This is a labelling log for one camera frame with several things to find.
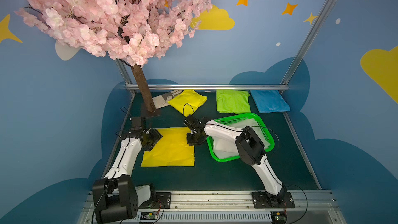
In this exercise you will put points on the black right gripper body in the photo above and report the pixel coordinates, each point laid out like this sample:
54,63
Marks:
193,138

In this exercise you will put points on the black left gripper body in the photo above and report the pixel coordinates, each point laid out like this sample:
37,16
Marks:
152,138

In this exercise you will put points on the green plastic basket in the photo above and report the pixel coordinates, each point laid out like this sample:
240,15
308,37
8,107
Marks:
234,119

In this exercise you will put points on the yellow raincoat front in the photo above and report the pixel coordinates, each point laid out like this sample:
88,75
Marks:
172,150

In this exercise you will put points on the yellow raincoat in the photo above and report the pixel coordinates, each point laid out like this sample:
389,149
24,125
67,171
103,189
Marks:
188,102
172,150

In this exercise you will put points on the white raincoat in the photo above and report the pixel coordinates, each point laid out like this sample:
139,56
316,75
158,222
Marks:
224,149

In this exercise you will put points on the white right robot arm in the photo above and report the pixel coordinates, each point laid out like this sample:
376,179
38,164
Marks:
250,148

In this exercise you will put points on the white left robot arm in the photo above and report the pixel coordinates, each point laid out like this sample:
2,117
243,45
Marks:
115,196

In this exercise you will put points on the yellow folded raincoat back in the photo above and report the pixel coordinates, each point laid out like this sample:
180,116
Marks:
188,102

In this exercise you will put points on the beige folded cloth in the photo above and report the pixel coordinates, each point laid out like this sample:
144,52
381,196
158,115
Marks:
163,100

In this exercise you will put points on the lime green folded raincoat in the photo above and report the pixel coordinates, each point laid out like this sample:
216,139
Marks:
232,101

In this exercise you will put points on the blue folded raincoat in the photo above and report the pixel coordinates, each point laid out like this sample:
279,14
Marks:
269,101

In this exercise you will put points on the left circuit board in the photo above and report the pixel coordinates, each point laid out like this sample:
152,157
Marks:
149,216

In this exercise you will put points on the circuit board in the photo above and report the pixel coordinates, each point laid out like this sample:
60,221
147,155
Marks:
149,216
278,218

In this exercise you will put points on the right circuit board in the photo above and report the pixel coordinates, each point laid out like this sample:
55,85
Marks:
278,218

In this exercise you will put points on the pink cherry blossom tree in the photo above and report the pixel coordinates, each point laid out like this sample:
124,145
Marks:
132,31

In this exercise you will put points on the tree base plate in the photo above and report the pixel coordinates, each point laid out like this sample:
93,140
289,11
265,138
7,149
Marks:
148,114

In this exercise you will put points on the aluminium frame crossbar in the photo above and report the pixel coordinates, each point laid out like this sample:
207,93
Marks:
217,87

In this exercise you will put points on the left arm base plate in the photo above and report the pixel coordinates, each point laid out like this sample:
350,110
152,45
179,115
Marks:
162,199

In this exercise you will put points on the aluminium frame post left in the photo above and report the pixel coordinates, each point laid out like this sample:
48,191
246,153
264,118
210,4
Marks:
125,76

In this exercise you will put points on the aluminium frame post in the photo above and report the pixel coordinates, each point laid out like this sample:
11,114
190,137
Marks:
313,32
125,76

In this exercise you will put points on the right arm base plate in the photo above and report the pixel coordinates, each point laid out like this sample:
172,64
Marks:
262,199

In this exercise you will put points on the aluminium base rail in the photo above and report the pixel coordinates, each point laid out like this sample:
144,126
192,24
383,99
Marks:
236,207

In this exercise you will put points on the aluminium frame post right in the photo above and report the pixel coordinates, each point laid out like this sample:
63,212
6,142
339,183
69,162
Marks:
313,32

